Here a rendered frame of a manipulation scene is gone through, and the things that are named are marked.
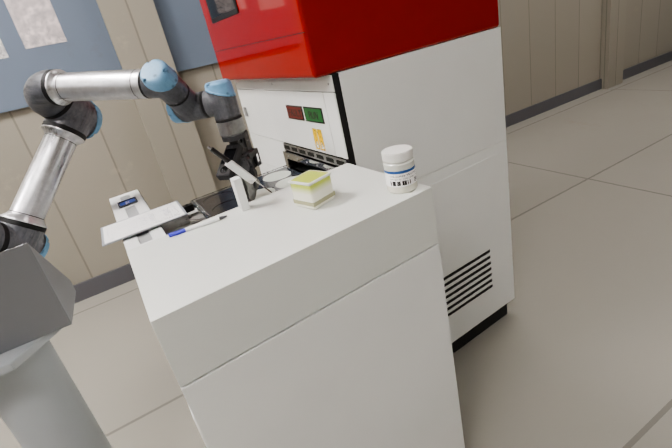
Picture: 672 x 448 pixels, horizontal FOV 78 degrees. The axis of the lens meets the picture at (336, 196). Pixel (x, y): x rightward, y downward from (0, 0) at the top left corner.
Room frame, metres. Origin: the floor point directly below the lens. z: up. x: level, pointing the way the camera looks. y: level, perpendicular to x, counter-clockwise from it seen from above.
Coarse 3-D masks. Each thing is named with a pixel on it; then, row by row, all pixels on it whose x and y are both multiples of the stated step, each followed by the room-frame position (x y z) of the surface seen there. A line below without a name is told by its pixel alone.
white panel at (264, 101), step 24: (240, 96) 1.88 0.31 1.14; (264, 96) 1.63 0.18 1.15; (288, 96) 1.44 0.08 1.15; (312, 96) 1.29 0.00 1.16; (336, 96) 1.18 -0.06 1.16; (264, 120) 1.69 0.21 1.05; (288, 120) 1.49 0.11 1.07; (336, 120) 1.19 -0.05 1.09; (264, 144) 1.76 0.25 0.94; (312, 144) 1.36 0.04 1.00; (336, 144) 1.22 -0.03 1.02
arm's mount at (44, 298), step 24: (0, 264) 0.84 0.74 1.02; (24, 264) 0.86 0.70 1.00; (48, 264) 0.92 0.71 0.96; (0, 288) 0.83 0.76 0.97; (24, 288) 0.85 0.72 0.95; (48, 288) 0.86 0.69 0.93; (72, 288) 1.01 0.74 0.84; (0, 312) 0.82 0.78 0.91; (24, 312) 0.84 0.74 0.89; (48, 312) 0.85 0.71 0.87; (72, 312) 0.91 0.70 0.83; (0, 336) 0.81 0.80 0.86; (24, 336) 0.83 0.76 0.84
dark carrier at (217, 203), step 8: (288, 168) 1.47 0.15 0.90; (264, 176) 1.43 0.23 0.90; (288, 176) 1.37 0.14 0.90; (264, 184) 1.34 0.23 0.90; (272, 184) 1.33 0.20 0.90; (224, 192) 1.36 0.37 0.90; (232, 192) 1.34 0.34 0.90; (200, 200) 1.33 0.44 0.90; (208, 200) 1.31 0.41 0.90; (216, 200) 1.29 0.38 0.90; (224, 200) 1.28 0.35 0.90; (232, 200) 1.26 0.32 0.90; (208, 208) 1.23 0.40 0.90; (216, 208) 1.22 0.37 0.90; (224, 208) 1.20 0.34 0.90; (232, 208) 1.19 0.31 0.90
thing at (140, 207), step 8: (128, 192) 1.40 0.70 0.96; (136, 192) 1.38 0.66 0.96; (112, 200) 1.35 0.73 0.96; (120, 200) 1.33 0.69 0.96; (112, 208) 1.26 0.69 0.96; (128, 208) 1.23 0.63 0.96; (136, 208) 1.21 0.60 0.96; (144, 208) 1.19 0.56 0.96; (120, 216) 1.16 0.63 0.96; (128, 216) 1.16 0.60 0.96; (144, 232) 1.00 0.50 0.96; (152, 232) 0.98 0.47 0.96; (160, 232) 0.97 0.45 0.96; (128, 240) 0.96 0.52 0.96; (136, 240) 0.95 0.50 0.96; (144, 240) 0.95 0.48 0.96; (152, 240) 0.93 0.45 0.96; (128, 248) 0.91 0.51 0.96
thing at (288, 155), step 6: (288, 156) 1.52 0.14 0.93; (294, 156) 1.48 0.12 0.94; (300, 156) 1.44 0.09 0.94; (306, 156) 1.42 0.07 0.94; (288, 162) 1.55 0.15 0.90; (300, 162) 1.44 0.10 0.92; (306, 162) 1.40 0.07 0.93; (312, 162) 1.36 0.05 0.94; (318, 162) 1.32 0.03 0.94; (324, 162) 1.30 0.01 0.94; (294, 168) 1.54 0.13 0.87; (318, 168) 1.33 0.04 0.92; (324, 168) 1.29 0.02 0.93; (330, 168) 1.25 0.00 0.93
